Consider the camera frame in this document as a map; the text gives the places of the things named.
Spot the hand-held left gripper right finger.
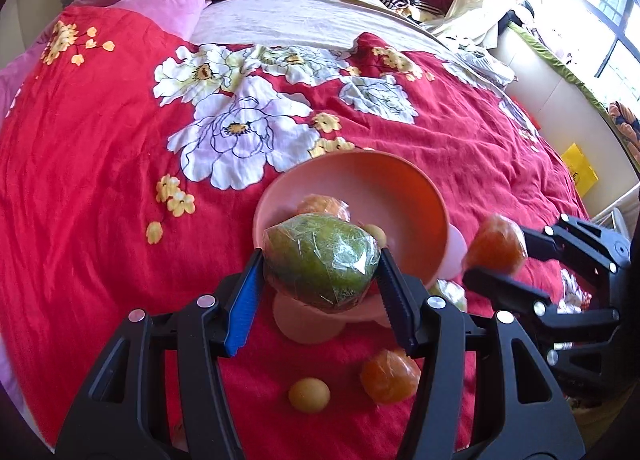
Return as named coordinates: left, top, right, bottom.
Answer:
left=377, top=247, right=586, bottom=460

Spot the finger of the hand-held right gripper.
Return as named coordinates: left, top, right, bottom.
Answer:
left=520, top=214, right=632, bottom=271
left=462, top=264, right=619, bottom=341

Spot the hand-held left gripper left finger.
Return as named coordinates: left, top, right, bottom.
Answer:
left=55, top=249, right=266, bottom=460

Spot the plastic-wrapped orange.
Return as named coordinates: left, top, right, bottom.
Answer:
left=299, top=195, right=351, bottom=221
left=360, top=349, right=422, bottom=406
left=465, top=214, right=528, bottom=277

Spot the brown longan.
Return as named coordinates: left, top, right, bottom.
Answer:
left=362, top=224, right=388, bottom=248
left=288, top=378, right=332, bottom=413

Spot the green mango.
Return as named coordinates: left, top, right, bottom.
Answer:
left=262, top=214, right=382, bottom=311

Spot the pink footed bowl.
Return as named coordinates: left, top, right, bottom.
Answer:
left=252, top=150, right=468, bottom=345

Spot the yellow bag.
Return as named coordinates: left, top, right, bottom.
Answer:
left=560, top=142, right=599, bottom=198

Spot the orange patterned cloth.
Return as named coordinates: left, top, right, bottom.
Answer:
left=607, top=102, right=640, bottom=161

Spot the green-trimmed cloth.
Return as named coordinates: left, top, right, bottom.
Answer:
left=507, top=22, right=618, bottom=115

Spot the red floral blanket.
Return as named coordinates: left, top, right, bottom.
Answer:
left=0, top=4, right=601, bottom=456

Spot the white plastic bag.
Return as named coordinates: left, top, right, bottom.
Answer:
left=440, top=32, right=516, bottom=88

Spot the dark garment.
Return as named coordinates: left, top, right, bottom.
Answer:
left=497, top=10, right=531, bottom=48

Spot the beige bed sheet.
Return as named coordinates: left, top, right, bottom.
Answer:
left=190, top=0, right=451, bottom=60

